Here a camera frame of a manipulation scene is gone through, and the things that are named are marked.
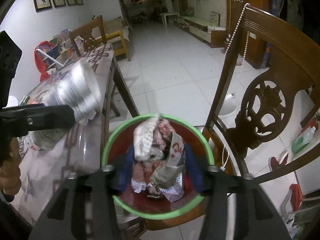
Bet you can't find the clear plastic bottle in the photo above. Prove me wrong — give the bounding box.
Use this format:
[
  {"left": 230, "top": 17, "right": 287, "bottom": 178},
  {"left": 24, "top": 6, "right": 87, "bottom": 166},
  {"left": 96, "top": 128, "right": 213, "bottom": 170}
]
[{"left": 28, "top": 59, "right": 101, "bottom": 126}]

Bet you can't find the red grey paper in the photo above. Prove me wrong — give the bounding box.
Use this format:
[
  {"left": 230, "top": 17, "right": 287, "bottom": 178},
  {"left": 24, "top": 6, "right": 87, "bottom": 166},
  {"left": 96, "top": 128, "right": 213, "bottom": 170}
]
[{"left": 131, "top": 114, "right": 185, "bottom": 189}]

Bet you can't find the pink white carton box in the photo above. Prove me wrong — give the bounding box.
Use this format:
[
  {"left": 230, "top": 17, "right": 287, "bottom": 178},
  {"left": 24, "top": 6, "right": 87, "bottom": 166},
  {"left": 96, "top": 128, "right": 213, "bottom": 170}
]
[{"left": 24, "top": 129, "right": 66, "bottom": 151}]

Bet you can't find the white paper ball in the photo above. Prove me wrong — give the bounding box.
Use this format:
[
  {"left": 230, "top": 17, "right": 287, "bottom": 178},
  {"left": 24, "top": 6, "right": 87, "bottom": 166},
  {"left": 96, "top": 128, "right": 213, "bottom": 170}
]
[{"left": 131, "top": 179, "right": 184, "bottom": 203}]

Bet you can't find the red green trash bin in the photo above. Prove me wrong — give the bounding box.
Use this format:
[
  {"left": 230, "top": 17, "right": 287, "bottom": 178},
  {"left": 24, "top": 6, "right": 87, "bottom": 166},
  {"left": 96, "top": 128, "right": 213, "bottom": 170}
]
[{"left": 102, "top": 114, "right": 214, "bottom": 220}]

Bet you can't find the person's left hand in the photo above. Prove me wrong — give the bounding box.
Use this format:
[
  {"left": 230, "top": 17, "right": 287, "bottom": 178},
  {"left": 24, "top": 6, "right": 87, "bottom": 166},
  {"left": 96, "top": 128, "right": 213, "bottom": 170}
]
[{"left": 1, "top": 138, "right": 22, "bottom": 196}]

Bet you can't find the red cloth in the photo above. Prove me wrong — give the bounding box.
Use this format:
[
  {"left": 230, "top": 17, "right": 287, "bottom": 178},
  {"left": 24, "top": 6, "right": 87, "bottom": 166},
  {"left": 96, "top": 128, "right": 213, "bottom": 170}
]
[{"left": 34, "top": 41, "right": 55, "bottom": 82}]

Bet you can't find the white magazine rack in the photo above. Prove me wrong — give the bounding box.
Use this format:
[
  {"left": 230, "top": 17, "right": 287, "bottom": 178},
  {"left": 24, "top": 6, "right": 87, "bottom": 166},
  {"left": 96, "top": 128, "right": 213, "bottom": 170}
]
[{"left": 37, "top": 29, "right": 78, "bottom": 76}]

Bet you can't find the carved wooden chair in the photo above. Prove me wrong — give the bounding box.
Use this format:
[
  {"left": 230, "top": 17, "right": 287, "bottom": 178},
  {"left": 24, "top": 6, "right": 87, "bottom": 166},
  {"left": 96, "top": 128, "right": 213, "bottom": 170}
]
[{"left": 145, "top": 4, "right": 320, "bottom": 230}]

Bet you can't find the far wooden chair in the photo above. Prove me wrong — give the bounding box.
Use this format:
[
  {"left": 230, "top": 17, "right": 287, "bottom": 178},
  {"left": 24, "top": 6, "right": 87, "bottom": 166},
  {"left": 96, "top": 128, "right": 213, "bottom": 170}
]
[{"left": 69, "top": 15, "right": 132, "bottom": 62}]

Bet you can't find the small white side table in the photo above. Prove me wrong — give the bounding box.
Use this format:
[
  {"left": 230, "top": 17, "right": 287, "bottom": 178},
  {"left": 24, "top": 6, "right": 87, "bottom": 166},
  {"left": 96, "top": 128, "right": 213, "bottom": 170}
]
[{"left": 160, "top": 12, "right": 180, "bottom": 26}]

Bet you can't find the low tv cabinet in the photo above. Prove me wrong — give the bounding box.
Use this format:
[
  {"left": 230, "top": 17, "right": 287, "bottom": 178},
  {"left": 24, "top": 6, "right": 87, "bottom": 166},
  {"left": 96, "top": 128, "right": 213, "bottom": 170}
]
[{"left": 178, "top": 16, "right": 227, "bottom": 48}]

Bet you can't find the framed picture on cabinet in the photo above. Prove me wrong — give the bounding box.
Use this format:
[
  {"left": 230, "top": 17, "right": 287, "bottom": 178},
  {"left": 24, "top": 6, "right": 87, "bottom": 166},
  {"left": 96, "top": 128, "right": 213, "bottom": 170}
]
[{"left": 210, "top": 11, "right": 221, "bottom": 27}]

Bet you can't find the white bead necklace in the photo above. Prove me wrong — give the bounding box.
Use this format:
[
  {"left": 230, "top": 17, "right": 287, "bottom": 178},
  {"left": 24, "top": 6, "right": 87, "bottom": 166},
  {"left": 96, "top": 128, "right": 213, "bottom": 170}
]
[{"left": 220, "top": 3, "right": 251, "bottom": 116}]

